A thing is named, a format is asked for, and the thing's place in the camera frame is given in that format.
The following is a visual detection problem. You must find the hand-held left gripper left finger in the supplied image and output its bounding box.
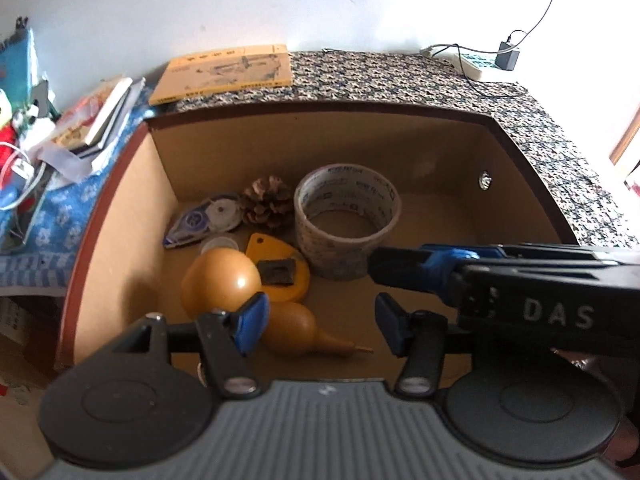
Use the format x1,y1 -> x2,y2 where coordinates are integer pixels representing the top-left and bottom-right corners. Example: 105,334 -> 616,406
100,292 -> 271,401

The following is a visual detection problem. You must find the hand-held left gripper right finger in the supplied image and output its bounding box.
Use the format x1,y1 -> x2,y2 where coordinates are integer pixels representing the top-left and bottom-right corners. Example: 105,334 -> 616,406
375,292 -> 481,399

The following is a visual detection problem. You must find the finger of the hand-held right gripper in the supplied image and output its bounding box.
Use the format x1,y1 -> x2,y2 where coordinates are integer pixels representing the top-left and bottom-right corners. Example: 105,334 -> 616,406
368,243 -> 481,306

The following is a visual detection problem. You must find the printed packing tape roll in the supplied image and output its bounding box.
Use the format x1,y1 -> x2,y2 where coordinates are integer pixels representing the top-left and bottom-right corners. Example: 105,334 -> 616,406
293,162 -> 402,281

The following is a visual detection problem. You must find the brown pine cone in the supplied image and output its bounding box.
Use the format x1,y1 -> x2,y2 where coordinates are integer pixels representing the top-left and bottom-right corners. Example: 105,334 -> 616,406
240,176 -> 296,231

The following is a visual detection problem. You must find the brown cardboard box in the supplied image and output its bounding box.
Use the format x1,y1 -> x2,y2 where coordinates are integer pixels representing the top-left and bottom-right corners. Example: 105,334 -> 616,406
54,100 -> 581,382

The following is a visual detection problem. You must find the golden gourd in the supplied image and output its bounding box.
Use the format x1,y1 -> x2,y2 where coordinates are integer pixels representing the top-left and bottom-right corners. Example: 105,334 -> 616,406
180,249 -> 374,359

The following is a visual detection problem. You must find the yellow plastic scraper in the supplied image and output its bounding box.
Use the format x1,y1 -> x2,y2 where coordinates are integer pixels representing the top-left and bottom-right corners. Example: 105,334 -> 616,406
244,232 -> 311,304

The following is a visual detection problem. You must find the small white cap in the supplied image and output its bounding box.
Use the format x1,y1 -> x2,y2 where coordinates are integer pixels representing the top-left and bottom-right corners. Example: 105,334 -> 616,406
201,237 -> 240,256

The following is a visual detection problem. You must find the correction tape dispenser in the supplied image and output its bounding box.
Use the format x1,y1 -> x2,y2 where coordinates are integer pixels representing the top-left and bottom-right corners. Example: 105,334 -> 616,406
162,192 -> 246,251

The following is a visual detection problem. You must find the white power strip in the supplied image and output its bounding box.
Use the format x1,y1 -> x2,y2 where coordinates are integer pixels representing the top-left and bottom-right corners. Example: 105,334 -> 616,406
420,45 -> 519,83

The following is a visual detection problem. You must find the blue patterned cloth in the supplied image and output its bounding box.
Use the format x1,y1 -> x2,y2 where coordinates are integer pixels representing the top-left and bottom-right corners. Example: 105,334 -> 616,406
0,85 -> 153,297

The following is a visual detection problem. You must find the black power adapter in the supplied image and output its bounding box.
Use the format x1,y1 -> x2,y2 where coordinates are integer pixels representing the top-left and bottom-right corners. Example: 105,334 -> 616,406
496,35 -> 522,72

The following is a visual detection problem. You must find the stack of books and papers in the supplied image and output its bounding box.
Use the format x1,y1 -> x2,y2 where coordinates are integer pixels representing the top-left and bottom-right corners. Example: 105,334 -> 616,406
75,77 -> 146,173

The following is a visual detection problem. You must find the yellow paperback book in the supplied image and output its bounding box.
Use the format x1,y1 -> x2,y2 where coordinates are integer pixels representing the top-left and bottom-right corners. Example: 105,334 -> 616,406
148,44 -> 294,107

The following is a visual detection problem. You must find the illustrated paperback book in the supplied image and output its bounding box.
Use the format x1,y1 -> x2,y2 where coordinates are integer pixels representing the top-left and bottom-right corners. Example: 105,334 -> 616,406
52,76 -> 134,149

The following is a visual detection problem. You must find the red and white plush toy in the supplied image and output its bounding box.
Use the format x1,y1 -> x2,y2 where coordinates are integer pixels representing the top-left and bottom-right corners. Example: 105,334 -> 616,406
0,89 -> 57,153

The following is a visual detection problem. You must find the blue cardboard pack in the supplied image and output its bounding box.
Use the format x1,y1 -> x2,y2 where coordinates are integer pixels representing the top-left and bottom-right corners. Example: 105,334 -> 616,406
0,27 -> 39,107

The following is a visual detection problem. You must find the wooden door frame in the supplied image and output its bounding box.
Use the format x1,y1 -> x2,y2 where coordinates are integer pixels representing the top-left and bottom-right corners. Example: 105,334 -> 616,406
609,109 -> 640,167

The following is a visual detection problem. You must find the white power cord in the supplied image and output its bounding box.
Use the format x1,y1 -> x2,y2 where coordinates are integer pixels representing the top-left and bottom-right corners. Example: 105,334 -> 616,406
420,43 -> 459,59

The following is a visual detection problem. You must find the white tangled cable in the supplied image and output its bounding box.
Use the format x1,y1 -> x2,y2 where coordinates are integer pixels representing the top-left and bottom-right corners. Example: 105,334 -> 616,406
0,141 -> 47,212

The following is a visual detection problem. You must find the thin black adapter cable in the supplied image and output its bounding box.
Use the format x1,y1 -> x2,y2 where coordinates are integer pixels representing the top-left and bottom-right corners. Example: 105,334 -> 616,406
507,0 -> 571,47

